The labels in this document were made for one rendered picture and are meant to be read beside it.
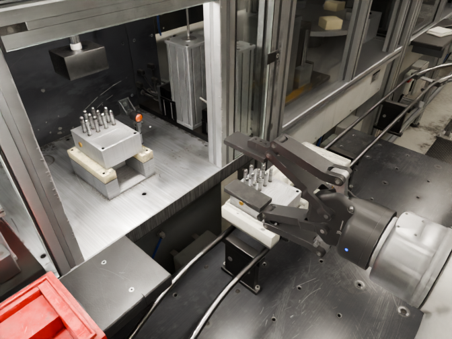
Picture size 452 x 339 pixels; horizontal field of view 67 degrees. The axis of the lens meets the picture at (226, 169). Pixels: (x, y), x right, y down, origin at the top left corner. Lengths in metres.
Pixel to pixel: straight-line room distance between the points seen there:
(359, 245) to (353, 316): 0.51
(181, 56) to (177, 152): 0.24
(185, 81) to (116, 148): 0.28
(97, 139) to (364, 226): 0.58
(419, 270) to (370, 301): 0.56
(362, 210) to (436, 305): 0.11
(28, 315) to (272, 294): 0.53
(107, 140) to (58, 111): 0.29
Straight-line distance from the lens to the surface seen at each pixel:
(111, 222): 0.75
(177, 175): 0.83
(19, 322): 0.62
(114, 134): 0.80
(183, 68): 0.91
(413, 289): 0.40
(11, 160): 0.53
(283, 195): 0.76
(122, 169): 0.87
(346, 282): 0.95
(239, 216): 0.77
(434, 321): 0.41
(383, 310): 0.94
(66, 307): 0.58
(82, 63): 0.74
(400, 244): 0.39
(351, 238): 0.40
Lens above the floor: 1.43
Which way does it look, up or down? 38 degrees down
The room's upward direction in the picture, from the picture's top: straight up
